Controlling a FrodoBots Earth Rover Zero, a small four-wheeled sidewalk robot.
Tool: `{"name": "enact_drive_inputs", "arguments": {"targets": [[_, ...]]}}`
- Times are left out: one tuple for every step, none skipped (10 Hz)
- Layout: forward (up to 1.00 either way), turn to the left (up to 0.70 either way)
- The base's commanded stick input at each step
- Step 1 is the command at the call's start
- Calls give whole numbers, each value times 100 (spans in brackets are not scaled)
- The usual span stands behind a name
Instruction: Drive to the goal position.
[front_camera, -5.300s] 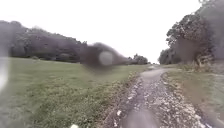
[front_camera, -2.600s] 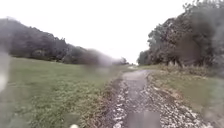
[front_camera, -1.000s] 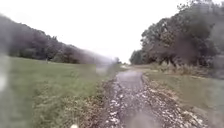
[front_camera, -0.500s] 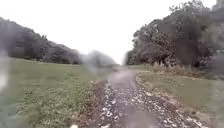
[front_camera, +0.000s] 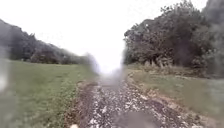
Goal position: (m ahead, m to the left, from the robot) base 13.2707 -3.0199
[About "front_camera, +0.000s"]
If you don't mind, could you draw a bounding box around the wet grey gravel path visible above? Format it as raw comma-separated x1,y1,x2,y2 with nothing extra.
69,73,205,128

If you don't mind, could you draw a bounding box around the tall dark tree stand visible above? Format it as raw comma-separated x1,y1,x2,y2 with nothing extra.
122,0,224,78

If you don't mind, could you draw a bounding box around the grass verge with dry stalks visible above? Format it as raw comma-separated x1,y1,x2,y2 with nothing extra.
125,63,224,128

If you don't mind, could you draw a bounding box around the green grass field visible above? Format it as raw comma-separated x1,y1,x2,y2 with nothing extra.
0,59,100,128

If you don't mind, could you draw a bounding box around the wood of dark trees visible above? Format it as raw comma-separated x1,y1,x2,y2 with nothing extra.
0,18,100,66

